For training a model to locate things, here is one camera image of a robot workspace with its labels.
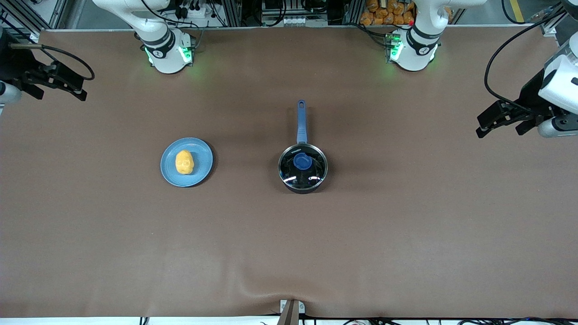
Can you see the yellow potato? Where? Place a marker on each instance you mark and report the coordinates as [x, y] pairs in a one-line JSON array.
[[184, 162]]

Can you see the power strip with black plugs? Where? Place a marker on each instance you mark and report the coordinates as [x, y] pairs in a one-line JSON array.
[[194, 11]]

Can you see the blue plate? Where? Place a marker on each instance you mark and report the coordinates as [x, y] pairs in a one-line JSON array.
[[202, 158]]

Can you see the aluminium frame post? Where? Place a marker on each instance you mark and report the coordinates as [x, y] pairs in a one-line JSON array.
[[232, 13], [548, 28], [27, 18]]

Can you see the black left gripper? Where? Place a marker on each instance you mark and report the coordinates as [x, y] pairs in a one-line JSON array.
[[531, 97]]

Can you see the white power strip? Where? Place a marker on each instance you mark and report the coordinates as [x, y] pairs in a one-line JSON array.
[[298, 20]]

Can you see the brown table mat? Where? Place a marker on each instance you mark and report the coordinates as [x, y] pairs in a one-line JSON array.
[[289, 248]]

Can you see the glass lid with blue knob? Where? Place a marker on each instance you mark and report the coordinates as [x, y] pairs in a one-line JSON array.
[[302, 161]]

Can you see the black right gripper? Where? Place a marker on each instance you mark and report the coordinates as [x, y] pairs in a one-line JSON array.
[[13, 65]]

